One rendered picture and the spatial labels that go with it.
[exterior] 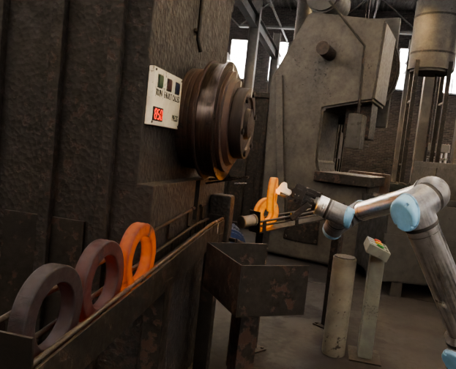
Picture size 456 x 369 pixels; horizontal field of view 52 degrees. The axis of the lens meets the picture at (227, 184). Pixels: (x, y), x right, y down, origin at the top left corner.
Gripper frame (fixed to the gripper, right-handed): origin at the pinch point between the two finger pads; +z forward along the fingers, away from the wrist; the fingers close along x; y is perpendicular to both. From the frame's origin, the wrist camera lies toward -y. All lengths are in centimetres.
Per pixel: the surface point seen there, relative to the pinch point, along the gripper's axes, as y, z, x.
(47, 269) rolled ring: -15, 18, 137
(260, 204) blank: -10.7, 4.6, -18.0
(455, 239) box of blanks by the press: 4, -127, -180
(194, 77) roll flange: 31, 40, 41
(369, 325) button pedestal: -48, -69, -37
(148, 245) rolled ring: -18, 16, 92
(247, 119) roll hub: 24.2, 16.6, 32.4
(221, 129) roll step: 17, 22, 44
